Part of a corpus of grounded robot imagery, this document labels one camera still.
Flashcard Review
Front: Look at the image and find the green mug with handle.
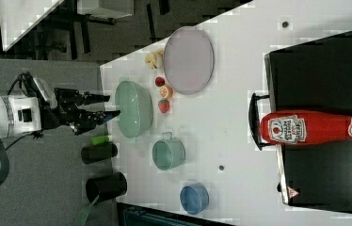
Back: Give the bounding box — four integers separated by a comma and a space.
152, 132, 185, 170

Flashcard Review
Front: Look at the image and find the toy orange half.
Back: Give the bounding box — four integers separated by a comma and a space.
160, 85, 173, 99

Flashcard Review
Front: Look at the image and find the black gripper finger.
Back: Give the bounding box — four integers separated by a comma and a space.
97, 110, 120, 123
84, 92, 110, 105

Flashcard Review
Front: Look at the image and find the black cylinder lower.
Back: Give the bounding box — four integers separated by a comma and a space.
86, 172, 127, 202

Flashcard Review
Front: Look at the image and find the red ketchup bottle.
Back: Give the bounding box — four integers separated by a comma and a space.
260, 110, 352, 145

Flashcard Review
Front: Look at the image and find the black toaster oven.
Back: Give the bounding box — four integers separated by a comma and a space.
248, 30, 352, 214

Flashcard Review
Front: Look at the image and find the large pink strawberry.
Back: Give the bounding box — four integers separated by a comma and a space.
158, 99, 170, 114

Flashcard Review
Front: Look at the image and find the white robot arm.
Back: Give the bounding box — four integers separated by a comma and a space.
0, 73, 120, 138

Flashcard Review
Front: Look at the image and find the black cylinder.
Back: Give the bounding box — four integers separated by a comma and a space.
81, 143, 118, 165
86, 172, 127, 202

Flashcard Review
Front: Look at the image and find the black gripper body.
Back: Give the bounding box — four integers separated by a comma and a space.
41, 88, 97, 136

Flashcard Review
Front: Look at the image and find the toy banana bunch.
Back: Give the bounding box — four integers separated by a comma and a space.
145, 49, 164, 70

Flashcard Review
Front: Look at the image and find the black cylinder upper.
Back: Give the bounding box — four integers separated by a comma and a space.
81, 143, 118, 165

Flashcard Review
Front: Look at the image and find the green small object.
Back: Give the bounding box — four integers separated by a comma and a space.
90, 135, 112, 145

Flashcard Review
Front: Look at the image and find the grey round plate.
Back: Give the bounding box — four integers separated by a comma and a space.
164, 26, 214, 95

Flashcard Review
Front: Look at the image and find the small dark red strawberry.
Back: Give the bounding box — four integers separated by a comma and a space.
155, 77, 165, 87

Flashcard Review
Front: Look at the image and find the green perforated colander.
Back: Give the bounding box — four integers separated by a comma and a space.
115, 81, 153, 138

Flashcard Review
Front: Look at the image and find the blue cup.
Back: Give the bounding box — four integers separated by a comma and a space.
180, 183, 209, 215

